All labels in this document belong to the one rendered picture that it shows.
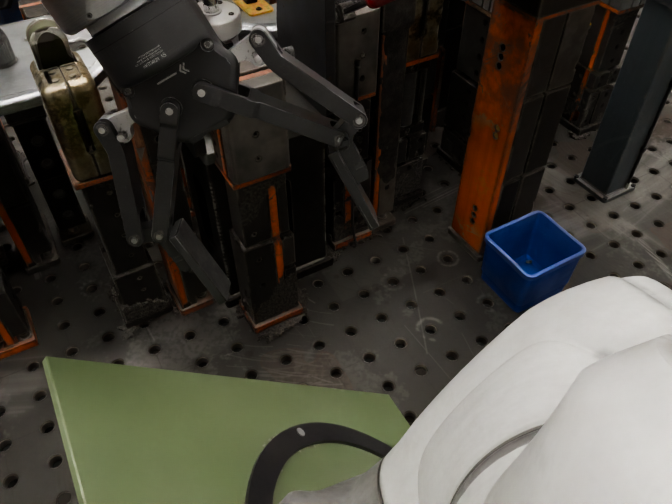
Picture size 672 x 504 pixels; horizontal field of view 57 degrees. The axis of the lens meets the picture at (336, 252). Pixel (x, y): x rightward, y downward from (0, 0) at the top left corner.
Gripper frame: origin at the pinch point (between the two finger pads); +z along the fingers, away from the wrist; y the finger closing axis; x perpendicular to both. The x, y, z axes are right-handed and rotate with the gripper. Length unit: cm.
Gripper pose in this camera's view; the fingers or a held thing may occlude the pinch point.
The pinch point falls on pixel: (290, 247)
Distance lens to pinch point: 49.0
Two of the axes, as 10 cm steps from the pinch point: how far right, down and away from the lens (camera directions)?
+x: -0.6, -4.9, 8.7
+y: 8.8, -4.3, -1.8
